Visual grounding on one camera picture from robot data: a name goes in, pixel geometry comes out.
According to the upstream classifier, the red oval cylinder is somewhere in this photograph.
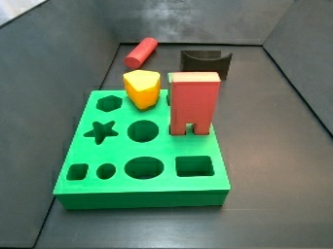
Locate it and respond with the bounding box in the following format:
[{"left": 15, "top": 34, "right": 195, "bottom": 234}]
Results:
[{"left": 122, "top": 37, "right": 157, "bottom": 69}]

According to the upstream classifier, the green shape sorter board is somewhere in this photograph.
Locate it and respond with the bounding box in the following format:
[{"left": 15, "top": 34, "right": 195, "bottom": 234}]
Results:
[{"left": 52, "top": 72, "right": 231, "bottom": 211}]

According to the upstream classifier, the black cradle fixture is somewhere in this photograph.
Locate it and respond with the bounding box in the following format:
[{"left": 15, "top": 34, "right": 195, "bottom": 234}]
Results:
[{"left": 180, "top": 51, "right": 232, "bottom": 81}]

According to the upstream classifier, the red arch block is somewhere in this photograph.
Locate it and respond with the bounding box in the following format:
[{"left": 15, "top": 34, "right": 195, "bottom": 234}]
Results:
[{"left": 168, "top": 72, "right": 220, "bottom": 135}]

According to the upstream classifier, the yellow pentagon block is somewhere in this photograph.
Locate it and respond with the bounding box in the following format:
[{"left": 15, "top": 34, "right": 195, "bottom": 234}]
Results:
[{"left": 121, "top": 70, "right": 160, "bottom": 110}]

